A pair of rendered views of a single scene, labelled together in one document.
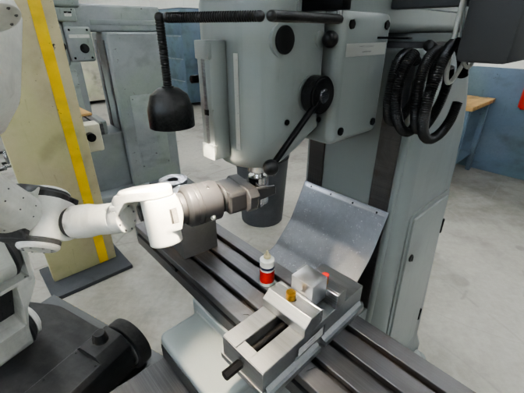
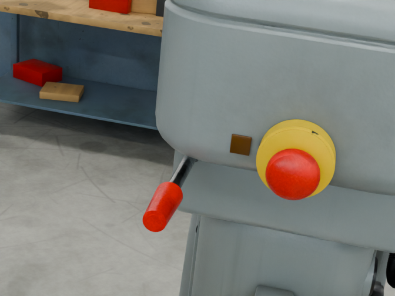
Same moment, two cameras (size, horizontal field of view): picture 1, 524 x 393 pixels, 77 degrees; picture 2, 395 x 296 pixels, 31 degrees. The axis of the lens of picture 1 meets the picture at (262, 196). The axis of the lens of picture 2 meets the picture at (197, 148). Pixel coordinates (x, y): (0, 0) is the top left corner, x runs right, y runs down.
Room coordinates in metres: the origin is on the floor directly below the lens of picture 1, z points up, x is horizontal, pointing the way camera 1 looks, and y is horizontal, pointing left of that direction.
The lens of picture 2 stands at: (0.18, 0.55, 1.98)
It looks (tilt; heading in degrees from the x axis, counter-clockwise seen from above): 24 degrees down; 322
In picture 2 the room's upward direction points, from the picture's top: 6 degrees clockwise
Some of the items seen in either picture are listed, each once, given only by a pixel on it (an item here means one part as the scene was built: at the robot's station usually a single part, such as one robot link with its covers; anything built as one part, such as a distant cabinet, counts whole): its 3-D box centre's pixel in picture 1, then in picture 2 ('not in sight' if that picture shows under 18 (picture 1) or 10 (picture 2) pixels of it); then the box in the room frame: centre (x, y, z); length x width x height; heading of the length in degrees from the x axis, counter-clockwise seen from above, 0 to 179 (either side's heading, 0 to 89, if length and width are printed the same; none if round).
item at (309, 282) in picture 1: (308, 285); not in sight; (0.57, -0.11, 1.05); 0.06 x 0.05 x 0.06; 44
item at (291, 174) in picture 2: not in sight; (293, 171); (0.52, 0.20, 1.76); 0.04 x 0.03 x 0.04; 43
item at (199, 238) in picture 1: (182, 212); not in sight; (0.94, 0.26, 1.03); 0.22 x 0.12 x 0.20; 38
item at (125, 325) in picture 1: (127, 343); not in sight; (0.86, 0.51, 0.50); 0.20 x 0.05 x 0.20; 62
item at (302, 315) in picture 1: (292, 306); not in sight; (0.53, -0.07, 1.02); 0.12 x 0.06 x 0.04; 44
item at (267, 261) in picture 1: (267, 267); not in sight; (0.71, -0.01, 0.99); 0.04 x 0.04 x 0.11
